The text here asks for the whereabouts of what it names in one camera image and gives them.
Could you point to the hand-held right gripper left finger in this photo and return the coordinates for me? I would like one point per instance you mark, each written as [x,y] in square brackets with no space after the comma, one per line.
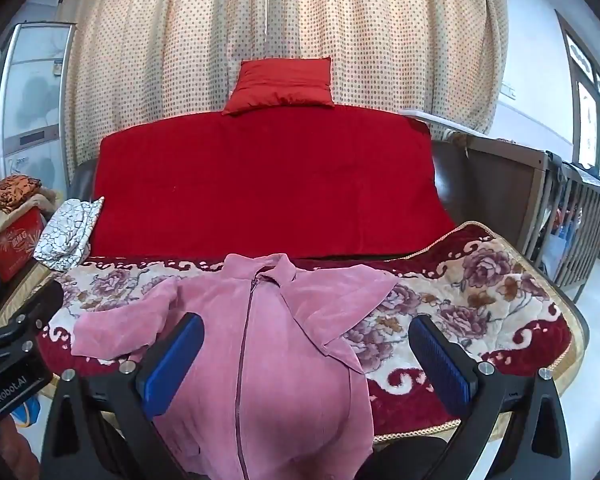
[175,365]

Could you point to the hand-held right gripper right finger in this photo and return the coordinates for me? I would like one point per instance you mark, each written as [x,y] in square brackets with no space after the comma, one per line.
[440,365]

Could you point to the blue and yellow bag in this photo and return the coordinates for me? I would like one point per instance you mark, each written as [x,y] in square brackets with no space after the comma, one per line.
[27,412]

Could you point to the red cardboard box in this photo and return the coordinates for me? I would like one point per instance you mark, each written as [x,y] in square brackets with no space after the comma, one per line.
[17,245]

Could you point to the floral red beige blanket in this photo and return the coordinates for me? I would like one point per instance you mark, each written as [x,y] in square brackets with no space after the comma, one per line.
[480,300]

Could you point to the white crackle patterned cloth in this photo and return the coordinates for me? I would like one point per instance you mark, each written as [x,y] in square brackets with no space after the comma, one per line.
[67,230]

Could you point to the orange patterned cloth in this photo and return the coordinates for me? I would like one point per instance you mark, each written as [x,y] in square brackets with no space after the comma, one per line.
[10,192]

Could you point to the wooden crib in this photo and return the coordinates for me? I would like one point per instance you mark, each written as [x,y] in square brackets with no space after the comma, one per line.
[505,185]

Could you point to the red plush blanket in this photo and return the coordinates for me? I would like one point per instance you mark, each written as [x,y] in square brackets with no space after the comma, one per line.
[270,185]

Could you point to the silver refrigerator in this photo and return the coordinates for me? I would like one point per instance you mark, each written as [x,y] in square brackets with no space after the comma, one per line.
[30,85]

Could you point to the white board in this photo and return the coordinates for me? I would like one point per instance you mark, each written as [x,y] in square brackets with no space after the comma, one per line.
[440,120]

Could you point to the red pillow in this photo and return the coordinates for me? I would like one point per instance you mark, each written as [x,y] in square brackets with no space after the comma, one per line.
[280,82]

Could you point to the wooden framed window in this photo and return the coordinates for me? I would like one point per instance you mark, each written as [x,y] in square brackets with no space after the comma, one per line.
[587,100]

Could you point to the beige dotted curtain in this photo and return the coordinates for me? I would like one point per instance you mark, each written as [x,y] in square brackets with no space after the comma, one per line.
[380,35]

